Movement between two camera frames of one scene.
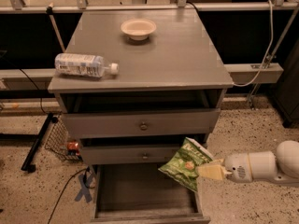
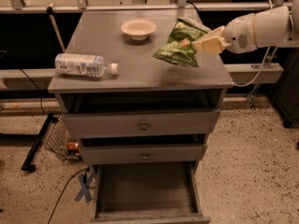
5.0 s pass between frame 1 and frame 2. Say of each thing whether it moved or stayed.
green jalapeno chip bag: moved
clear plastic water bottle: stayed
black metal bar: stayed
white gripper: moved
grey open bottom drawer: stayed
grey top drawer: stayed
